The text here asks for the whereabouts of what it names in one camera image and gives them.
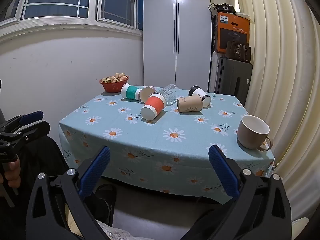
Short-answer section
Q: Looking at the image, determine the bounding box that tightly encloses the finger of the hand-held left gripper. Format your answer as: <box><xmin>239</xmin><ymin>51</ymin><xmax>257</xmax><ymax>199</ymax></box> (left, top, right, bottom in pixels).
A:
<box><xmin>0</xmin><ymin>121</ymin><xmax>51</xmax><ymax>147</ymax></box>
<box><xmin>0</xmin><ymin>110</ymin><xmax>44</xmax><ymax>133</ymax></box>

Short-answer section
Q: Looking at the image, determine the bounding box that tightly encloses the plain white paper cup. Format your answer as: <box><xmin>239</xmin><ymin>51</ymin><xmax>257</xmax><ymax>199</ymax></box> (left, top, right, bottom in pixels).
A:
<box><xmin>139</xmin><ymin>86</ymin><xmax>157</xmax><ymax>103</ymax></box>

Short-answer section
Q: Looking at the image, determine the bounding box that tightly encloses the dark handbag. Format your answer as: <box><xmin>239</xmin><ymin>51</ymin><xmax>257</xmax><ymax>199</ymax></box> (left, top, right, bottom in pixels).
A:
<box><xmin>225</xmin><ymin>41</ymin><xmax>251</xmax><ymax>64</ymax></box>

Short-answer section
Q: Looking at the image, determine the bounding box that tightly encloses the black banded paper cup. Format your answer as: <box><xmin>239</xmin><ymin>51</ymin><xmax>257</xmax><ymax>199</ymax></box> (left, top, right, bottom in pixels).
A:
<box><xmin>188</xmin><ymin>85</ymin><xmax>212</xmax><ymax>108</ymax></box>

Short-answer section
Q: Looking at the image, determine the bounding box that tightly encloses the grey hard suitcase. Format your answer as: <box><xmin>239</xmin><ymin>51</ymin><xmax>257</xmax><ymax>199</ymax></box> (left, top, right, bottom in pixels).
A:
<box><xmin>216</xmin><ymin>57</ymin><xmax>254</xmax><ymax>103</ymax></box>

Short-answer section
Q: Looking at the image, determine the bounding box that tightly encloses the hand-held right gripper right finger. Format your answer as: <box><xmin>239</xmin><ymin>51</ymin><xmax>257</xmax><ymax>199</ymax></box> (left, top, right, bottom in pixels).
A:
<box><xmin>180</xmin><ymin>144</ymin><xmax>292</xmax><ymax>240</ymax></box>

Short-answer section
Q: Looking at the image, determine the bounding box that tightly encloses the green banded paper cup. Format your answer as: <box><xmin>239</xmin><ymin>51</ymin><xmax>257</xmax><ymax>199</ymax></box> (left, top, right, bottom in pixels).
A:
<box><xmin>121</xmin><ymin>83</ymin><xmax>143</xmax><ymax>102</ymax></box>

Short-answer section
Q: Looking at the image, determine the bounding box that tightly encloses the beige ceramic mug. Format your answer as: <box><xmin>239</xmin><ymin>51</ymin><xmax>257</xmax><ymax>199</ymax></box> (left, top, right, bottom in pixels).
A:
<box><xmin>237</xmin><ymin>115</ymin><xmax>274</xmax><ymax>152</ymax></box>

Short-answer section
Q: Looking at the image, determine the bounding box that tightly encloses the red plastic bowl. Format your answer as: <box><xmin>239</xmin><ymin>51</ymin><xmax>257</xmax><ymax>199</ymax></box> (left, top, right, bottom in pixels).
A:
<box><xmin>99</xmin><ymin>75</ymin><xmax>130</xmax><ymax>93</ymax></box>

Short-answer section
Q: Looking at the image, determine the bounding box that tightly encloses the brown paper cup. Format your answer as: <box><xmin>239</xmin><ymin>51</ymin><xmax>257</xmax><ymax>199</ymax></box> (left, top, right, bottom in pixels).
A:
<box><xmin>177</xmin><ymin>94</ymin><xmax>203</xmax><ymax>113</ymax></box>

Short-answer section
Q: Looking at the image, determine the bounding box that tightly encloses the daisy print blue tablecloth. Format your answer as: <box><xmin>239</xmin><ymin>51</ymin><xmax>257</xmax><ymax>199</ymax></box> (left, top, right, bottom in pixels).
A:
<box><xmin>59</xmin><ymin>86</ymin><xmax>275</xmax><ymax>205</ymax></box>

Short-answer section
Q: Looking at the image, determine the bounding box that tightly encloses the person's left hand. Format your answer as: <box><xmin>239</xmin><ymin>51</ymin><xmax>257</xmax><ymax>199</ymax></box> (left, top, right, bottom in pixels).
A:
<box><xmin>0</xmin><ymin>160</ymin><xmax>22</xmax><ymax>188</ymax></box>

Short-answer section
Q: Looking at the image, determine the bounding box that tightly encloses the orange cardboard box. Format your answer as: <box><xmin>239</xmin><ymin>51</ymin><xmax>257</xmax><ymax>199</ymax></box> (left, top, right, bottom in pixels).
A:
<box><xmin>216</xmin><ymin>11</ymin><xmax>251</xmax><ymax>53</ymax></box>

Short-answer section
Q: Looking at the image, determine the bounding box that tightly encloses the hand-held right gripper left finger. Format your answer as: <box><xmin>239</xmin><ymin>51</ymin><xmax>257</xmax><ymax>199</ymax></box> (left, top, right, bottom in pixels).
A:
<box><xmin>26</xmin><ymin>146</ymin><xmax>111</xmax><ymax>240</ymax></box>

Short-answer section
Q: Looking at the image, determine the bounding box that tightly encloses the black device with cables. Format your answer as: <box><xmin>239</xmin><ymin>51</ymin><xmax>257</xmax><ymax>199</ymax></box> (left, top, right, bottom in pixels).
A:
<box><xmin>208</xmin><ymin>3</ymin><xmax>236</xmax><ymax>14</ymax></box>

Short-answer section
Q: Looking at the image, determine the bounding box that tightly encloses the cream curtain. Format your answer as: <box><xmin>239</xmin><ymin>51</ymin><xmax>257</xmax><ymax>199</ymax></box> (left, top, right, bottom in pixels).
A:
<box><xmin>233</xmin><ymin>0</ymin><xmax>320</xmax><ymax>233</ymax></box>

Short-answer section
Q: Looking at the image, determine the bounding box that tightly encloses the pile of small beige fruits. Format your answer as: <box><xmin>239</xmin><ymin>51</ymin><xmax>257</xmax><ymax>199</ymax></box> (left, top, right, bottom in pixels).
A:
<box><xmin>101</xmin><ymin>73</ymin><xmax>129</xmax><ymax>84</ymax></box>

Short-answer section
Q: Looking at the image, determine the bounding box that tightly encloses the clear drinking glass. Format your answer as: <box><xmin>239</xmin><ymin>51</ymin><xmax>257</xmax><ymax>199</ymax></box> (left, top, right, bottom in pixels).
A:
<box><xmin>157</xmin><ymin>84</ymin><xmax>179</xmax><ymax>105</ymax></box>

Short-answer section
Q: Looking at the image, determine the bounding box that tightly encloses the white framed window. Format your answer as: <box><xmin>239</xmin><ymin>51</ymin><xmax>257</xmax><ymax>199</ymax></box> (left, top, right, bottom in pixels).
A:
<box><xmin>0</xmin><ymin>0</ymin><xmax>144</xmax><ymax>30</ymax></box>

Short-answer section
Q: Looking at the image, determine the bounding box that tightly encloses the white wardrobe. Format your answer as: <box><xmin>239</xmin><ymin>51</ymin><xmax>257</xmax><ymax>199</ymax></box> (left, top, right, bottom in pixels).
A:
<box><xmin>142</xmin><ymin>0</ymin><xmax>213</xmax><ymax>93</ymax></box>

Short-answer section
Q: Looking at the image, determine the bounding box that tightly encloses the black sandal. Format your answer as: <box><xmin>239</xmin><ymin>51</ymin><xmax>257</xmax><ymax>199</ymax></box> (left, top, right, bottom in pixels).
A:
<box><xmin>93</xmin><ymin>183</ymin><xmax>118</xmax><ymax>227</ymax></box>

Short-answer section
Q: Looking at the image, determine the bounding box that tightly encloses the white folded rack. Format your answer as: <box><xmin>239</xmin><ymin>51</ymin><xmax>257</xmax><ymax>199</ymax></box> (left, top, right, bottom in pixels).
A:
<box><xmin>208</xmin><ymin>51</ymin><xmax>221</xmax><ymax>93</ymax></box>

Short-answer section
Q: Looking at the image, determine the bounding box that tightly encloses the orange banded paper cup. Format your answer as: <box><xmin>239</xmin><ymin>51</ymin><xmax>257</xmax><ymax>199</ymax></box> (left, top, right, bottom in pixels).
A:
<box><xmin>140</xmin><ymin>92</ymin><xmax>167</xmax><ymax>121</ymax></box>

